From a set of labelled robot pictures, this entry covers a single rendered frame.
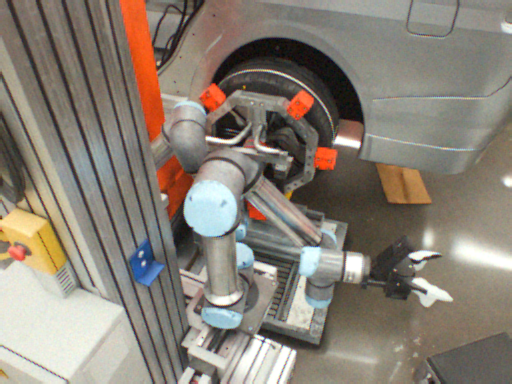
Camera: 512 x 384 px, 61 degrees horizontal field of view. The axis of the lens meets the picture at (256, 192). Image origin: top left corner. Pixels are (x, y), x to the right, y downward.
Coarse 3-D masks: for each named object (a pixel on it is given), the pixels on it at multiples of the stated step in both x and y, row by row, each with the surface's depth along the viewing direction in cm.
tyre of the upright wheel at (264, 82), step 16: (240, 64) 209; (256, 64) 201; (272, 64) 199; (288, 64) 200; (224, 80) 203; (240, 80) 193; (256, 80) 190; (272, 80) 189; (288, 80) 191; (304, 80) 195; (320, 80) 203; (288, 96) 190; (320, 96) 197; (208, 112) 210; (320, 112) 192; (336, 112) 210; (320, 128) 196; (336, 128) 210; (320, 144) 201
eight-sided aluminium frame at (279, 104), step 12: (240, 96) 189; (252, 96) 191; (264, 96) 189; (276, 96) 189; (228, 108) 194; (264, 108) 188; (276, 108) 186; (216, 120) 201; (288, 120) 188; (300, 120) 191; (216, 132) 213; (300, 132) 190; (312, 132) 193; (312, 144) 192; (312, 156) 197; (312, 168) 201; (288, 180) 217; (300, 180) 208; (288, 192) 216
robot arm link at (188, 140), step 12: (180, 132) 134; (192, 132) 134; (204, 132) 139; (180, 144) 134; (192, 144) 134; (204, 144) 137; (180, 156) 135; (192, 156) 134; (204, 156) 136; (192, 168) 136; (240, 216) 158; (240, 228) 156
